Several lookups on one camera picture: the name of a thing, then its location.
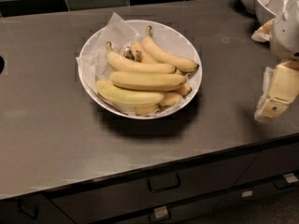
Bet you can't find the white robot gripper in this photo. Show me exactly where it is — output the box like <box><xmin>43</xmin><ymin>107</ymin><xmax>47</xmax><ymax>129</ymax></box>
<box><xmin>251</xmin><ymin>0</ymin><xmax>299</xmax><ymax>122</ymax></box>

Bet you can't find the yellow banana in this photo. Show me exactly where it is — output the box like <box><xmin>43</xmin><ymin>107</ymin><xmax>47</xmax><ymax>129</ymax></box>
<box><xmin>142</xmin><ymin>25</ymin><xmax>199</xmax><ymax>73</ymax></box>
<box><xmin>109</xmin><ymin>71</ymin><xmax>187</xmax><ymax>91</ymax></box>

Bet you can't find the white bowl at back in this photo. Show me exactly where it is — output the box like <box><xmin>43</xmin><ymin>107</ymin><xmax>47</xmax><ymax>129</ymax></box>
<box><xmin>252</xmin><ymin>0</ymin><xmax>296</xmax><ymax>26</ymax></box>

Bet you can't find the small banana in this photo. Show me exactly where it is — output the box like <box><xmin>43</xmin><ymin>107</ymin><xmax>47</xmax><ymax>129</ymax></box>
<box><xmin>134</xmin><ymin>105</ymin><xmax>160</xmax><ymax>116</ymax></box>
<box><xmin>176</xmin><ymin>83</ymin><xmax>192</xmax><ymax>97</ymax></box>
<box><xmin>159</xmin><ymin>91</ymin><xmax>181</xmax><ymax>107</ymax></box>

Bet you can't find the large white bowl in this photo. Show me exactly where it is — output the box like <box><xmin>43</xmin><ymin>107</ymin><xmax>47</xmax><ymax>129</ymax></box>
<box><xmin>77</xmin><ymin>19</ymin><xmax>203</xmax><ymax>120</ymax></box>

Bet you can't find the small lower right banana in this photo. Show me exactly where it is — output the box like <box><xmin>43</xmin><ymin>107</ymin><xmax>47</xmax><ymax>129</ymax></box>
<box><xmin>159</xmin><ymin>91</ymin><xmax>181</xmax><ymax>107</ymax></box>

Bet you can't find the small bottom banana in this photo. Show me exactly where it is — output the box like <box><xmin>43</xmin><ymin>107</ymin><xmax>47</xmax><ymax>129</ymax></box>
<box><xmin>134</xmin><ymin>105</ymin><xmax>160</xmax><ymax>116</ymax></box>

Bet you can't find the short back middle banana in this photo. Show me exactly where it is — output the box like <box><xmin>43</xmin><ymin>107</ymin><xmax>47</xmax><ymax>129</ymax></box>
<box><xmin>131</xmin><ymin>41</ymin><xmax>158</xmax><ymax>63</ymax></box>

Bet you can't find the long upper middle banana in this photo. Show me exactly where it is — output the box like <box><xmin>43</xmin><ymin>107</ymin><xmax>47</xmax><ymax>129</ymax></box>
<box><xmin>106</xmin><ymin>41</ymin><xmax>177</xmax><ymax>74</ymax></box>

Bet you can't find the front yellow-green banana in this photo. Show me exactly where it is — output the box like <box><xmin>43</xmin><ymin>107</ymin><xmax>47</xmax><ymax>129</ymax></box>
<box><xmin>96</xmin><ymin>80</ymin><xmax>164</xmax><ymax>107</ymax></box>

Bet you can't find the right dark drawer front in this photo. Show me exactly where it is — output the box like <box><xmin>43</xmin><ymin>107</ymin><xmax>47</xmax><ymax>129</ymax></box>
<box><xmin>236</xmin><ymin>143</ymin><xmax>299</xmax><ymax>185</ymax></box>

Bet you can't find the dark drawer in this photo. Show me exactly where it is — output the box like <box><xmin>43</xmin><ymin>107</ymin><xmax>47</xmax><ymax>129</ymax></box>
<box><xmin>53</xmin><ymin>154</ymin><xmax>255</xmax><ymax>224</ymax></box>
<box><xmin>236</xmin><ymin>143</ymin><xmax>299</xmax><ymax>185</ymax></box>
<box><xmin>92</xmin><ymin>176</ymin><xmax>299</xmax><ymax>224</ymax></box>
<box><xmin>0</xmin><ymin>194</ymin><xmax>75</xmax><ymax>224</ymax></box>

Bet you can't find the white label on right drawer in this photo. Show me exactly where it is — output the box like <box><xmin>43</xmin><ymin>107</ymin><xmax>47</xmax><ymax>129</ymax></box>
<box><xmin>283</xmin><ymin>173</ymin><xmax>299</xmax><ymax>184</ymax></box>

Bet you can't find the white label on drawer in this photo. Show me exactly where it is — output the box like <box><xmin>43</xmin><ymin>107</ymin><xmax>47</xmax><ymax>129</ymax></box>
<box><xmin>154</xmin><ymin>206</ymin><xmax>169</xmax><ymax>219</ymax></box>
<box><xmin>283</xmin><ymin>173</ymin><xmax>299</xmax><ymax>184</ymax></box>

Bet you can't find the small white label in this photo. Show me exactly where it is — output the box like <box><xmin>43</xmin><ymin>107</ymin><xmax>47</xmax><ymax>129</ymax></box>
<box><xmin>241</xmin><ymin>190</ymin><xmax>253</xmax><ymax>198</ymax></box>

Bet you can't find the lower dark drawer front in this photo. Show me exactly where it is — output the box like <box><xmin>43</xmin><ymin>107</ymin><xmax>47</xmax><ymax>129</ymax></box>
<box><xmin>92</xmin><ymin>176</ymin><xmax>299</xmax><ymax>224</ymax></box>

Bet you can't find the white paper liner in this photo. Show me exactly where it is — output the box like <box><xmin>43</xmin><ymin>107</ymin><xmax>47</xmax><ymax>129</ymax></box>
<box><xmin>76</xmin><ymin>11</ymin><xmax>200</xmax><ymax>118</ymax></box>

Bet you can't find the white label on lower drawer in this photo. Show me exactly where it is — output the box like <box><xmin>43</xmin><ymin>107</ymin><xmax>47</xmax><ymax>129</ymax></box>
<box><xmin>154</xmin><ymin>206</ymin><xmax>169</xmax><ymax>219</ymax></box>

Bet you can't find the middle dark drawer front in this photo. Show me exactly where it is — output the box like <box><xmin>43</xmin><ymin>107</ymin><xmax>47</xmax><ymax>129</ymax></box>
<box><xmin>53</xmin><ymin>154</ymin><xmax>255</xmax><ymax>224</ymax></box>

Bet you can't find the left dark drawer front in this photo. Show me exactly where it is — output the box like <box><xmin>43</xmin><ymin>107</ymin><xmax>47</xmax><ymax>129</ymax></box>
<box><xmin>0</xmin><ymin>194</ymin><xmax>75</xmax><ymax>224</ymax></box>

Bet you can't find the black right drawer handle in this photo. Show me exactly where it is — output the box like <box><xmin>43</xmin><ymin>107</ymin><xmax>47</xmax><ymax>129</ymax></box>
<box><xmin>274</xmin><ymin>176</ymin><xmax>299</xmax><ymax>189</ymax></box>

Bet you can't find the black drawer handle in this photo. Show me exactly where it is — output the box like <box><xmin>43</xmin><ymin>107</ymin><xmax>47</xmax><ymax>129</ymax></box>
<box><xmin>274</xmin><ymin>176</ymin><xmax>299</xmax><ymax>189</ymax></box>
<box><xmin>17</xmin><ymin>199</ymin><xmax>38</xmax><ymax>220</ymax></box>
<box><xmin>147</xmin><ymin>173</ymin><xmax>181</xmax><ymax>193</ymax></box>

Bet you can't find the black middle drawer handle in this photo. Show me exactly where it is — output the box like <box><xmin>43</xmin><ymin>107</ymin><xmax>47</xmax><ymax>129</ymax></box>
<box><xmin>147</xmin><ymin>173</ymin><xmax>181</xmax><ymax>193</ymax></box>

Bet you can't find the black left drawer handle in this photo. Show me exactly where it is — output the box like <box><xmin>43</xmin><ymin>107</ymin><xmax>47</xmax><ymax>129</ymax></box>
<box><xmin>17</xmin><ymin>199</ymin><xmax>38</xmax><ymax>220</ymax></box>

